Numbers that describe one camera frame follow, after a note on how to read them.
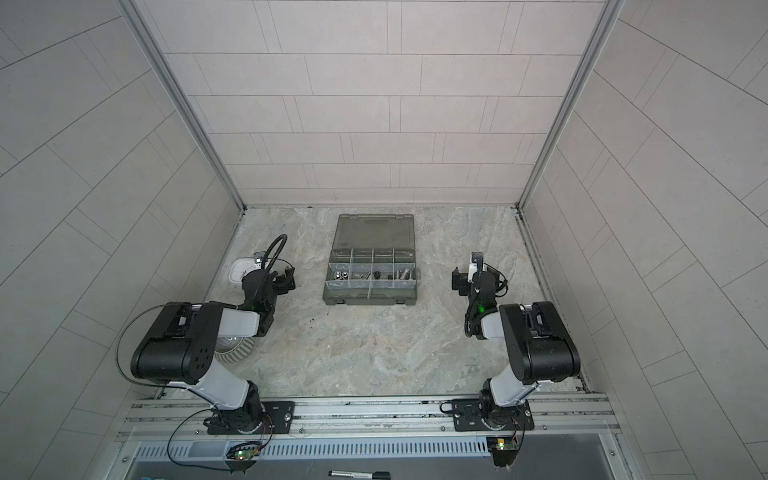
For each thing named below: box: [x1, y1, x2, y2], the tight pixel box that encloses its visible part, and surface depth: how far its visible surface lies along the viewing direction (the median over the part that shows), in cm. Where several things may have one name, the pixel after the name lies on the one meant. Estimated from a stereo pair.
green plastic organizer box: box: [323, 214, 418, 306], surface depth 99 cm
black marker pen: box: [328, 470, 391, 480], surface depth 65 cm
